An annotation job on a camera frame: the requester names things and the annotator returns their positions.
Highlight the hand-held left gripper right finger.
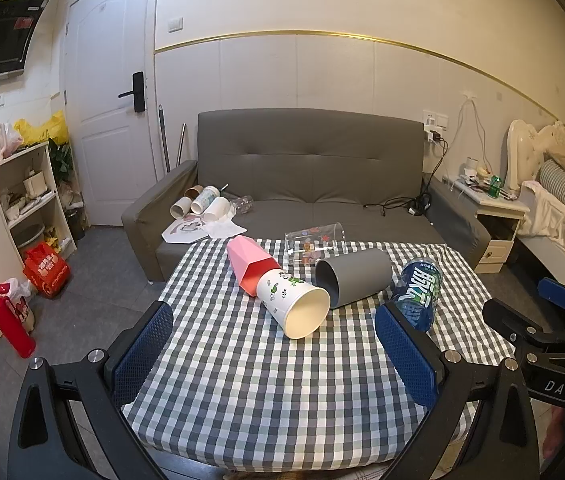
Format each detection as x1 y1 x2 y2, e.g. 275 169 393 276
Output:
374 304 541 480

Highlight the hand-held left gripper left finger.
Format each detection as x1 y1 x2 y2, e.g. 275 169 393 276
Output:
7 301 176 480

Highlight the white paper cup green print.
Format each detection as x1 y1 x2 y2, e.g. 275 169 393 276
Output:
255 268 331 340

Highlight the grey cup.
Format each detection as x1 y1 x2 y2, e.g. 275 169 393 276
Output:
315 247 393 309

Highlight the pink faceted cup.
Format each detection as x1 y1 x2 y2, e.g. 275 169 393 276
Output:
226 236 283 297

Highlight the clear plastic cup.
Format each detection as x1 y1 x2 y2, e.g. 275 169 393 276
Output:
285 221 347 267

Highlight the white cup blue print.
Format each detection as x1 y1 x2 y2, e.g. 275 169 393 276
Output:
191 186 220 214

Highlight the bed with white sheet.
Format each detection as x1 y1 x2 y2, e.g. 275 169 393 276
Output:
515 160 565 301

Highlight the white nightstand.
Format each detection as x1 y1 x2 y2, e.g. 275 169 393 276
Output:
443 172 531 274

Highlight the blue drink can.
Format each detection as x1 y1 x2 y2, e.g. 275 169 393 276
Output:
393 258 444 332

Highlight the grey white checkered tablecloth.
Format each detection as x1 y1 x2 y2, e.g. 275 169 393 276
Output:
121 237 516 473

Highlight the red gift bag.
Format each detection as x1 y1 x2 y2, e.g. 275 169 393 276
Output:
23 241 72 299

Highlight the printed paper sheet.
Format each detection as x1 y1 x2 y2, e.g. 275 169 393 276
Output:
161 215 213 244

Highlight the red thermos bottle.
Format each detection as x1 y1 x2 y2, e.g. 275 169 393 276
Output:
0 287 36 359

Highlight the white plastic bag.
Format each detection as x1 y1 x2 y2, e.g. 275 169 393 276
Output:
0 278 36 333

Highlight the black trash bin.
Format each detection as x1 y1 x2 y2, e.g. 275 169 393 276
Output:
65 207 86 241

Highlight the cream carved headboard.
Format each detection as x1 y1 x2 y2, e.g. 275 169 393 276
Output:
505 119 565 196

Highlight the crumpled white tissue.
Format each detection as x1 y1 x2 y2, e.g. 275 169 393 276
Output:
205 215 248 239

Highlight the grey plastic basin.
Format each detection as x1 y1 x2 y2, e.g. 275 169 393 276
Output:
15 223 46 249

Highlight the clear plastic bottle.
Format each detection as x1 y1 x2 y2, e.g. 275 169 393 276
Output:
227 195 254 216

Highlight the white open shelf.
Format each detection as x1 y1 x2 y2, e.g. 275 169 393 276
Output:
0 141 77 261

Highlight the white power outlet panel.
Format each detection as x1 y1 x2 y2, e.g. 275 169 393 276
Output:
421 110 448 131

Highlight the green plant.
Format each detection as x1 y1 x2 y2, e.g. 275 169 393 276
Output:
47 137 74 186

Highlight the grey sofa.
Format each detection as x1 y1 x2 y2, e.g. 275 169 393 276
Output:
121 108 492 283

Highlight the white door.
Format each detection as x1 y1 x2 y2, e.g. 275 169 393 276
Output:
64 0 158 227

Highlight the yellow plastic bag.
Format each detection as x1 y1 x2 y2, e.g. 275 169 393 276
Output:
14 112 70 147

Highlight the black cable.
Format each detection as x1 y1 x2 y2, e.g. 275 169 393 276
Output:
363 192 433 217

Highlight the white cable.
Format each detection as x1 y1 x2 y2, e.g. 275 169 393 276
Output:
450 91 488 171

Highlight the grey mop handle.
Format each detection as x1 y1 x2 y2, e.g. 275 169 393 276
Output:
158 105 172 173

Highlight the black door lock handle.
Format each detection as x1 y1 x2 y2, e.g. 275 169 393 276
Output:
118 72 146 112

